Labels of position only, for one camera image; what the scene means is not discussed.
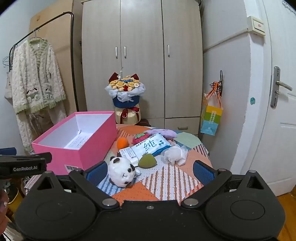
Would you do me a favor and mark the white paper sheet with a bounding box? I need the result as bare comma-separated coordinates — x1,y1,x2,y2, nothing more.
63,134,92,149

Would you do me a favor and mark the black wall hook cable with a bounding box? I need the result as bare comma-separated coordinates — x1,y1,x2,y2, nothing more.
218,70,226,97

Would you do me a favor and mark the yellow bucket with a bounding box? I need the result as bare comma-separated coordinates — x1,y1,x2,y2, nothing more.
7,187,24,215

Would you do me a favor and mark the cream fleece pajamas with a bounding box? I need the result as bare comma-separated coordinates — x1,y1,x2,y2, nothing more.
11,38,68,152

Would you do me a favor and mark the white tissue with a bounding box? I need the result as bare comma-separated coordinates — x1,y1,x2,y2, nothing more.
160,146,189,166

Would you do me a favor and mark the red strawberry plush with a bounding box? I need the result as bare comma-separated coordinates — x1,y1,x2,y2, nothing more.
132,131,150,146

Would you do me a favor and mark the green makeup sponge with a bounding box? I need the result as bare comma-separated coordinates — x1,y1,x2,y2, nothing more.
138,154,157,169

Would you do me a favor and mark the wet wipes pack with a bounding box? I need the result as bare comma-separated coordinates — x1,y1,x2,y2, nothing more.
131,134,173,159

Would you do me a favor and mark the pink cardboard box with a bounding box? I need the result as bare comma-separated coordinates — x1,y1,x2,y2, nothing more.
32,111,118,175

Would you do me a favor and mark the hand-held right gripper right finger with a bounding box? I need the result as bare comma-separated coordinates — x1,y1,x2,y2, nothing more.
180,159,265,209

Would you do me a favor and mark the black clothes rack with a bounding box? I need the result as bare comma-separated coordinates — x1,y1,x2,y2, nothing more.
9,11,82,114

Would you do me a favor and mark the panda plush toy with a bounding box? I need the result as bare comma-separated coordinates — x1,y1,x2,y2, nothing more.
108,156,141,187

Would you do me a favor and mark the person's head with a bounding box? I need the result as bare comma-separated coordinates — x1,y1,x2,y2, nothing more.
0,191,10,232

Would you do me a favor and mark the colourful gift bag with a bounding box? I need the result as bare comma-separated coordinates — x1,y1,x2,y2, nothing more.
200,81,224,136

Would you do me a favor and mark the light wooden board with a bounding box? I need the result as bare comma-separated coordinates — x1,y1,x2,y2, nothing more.
29,0,87,116

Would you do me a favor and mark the wall light switch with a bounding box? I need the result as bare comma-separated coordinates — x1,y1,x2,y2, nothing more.
246,16,266,36

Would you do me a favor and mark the white door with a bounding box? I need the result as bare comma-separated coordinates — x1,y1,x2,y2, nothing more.
261,0,296,198

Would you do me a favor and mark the white tote bag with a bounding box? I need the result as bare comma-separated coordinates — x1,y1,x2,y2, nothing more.
4,70,13,100

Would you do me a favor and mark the purple plush toy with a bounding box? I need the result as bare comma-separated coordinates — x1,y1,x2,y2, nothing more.
147,128,177,141

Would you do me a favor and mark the small white carton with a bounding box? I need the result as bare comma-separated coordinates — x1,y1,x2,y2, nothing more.
119,146,139,164

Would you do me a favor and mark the metal door handle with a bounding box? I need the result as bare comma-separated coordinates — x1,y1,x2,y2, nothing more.
270,66,293,108

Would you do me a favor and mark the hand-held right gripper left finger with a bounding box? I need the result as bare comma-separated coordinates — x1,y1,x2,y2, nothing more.
35,160,121,209

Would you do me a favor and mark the orange makeup sponge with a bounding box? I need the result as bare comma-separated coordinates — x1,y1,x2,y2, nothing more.
117,138,129,150

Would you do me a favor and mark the beige wardrobe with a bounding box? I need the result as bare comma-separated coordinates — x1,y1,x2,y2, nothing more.
81,0,204,136

